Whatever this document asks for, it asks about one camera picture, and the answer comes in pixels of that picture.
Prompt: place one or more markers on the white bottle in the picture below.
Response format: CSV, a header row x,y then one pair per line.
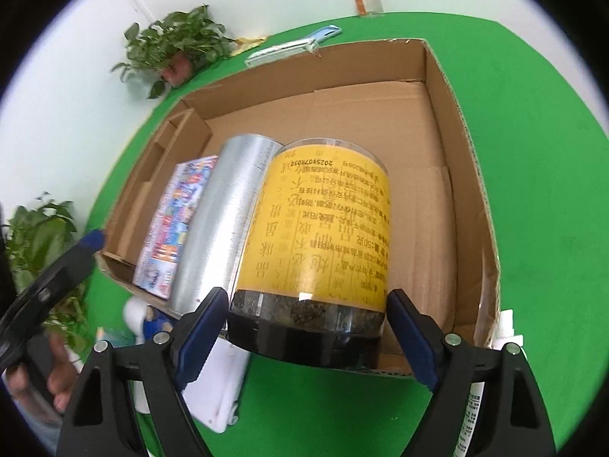
x,y
506,328

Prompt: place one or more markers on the yellow flat scrap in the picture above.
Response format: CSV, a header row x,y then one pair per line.
x,y
247,44

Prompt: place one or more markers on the person's left hand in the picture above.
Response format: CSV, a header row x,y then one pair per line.
x,y
64,376

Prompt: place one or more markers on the white hammer-shaped handheld device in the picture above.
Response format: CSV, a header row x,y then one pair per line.
x,y
133,314

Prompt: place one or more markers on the blue stapler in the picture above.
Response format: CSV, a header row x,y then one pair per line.
x,y
152,326

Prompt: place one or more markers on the small glass jar orange label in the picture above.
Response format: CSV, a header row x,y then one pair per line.
x,y
367,2

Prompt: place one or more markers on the potted plant in terracotta pot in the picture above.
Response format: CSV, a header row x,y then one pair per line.
x,y
181,38

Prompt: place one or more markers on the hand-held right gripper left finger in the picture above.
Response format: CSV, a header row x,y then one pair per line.
x,y
200,338

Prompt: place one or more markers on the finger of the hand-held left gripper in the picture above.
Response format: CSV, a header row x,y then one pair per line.
x,y
71,266

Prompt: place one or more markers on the long clear plastic package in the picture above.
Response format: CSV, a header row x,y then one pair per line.
x,y
280,50

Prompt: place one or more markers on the yellow label jar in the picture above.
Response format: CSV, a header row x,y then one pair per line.
x,y
323,228

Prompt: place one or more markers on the brown cardboard box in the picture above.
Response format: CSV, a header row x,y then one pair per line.
x,y
404,152

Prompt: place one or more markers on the green tablecloth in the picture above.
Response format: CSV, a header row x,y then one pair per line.
x,y
523,104

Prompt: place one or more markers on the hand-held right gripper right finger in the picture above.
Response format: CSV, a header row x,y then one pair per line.
x,y
414,338

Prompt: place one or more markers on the white plastic case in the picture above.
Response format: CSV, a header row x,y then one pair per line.
x,y
214,390

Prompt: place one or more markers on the large leafy green plant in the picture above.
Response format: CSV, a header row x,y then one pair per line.
x,y
43,228

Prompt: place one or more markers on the colourful board game box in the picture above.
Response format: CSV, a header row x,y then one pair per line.
x,y
171,228

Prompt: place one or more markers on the silver metal can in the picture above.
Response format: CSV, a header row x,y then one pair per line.
x,y
214,228

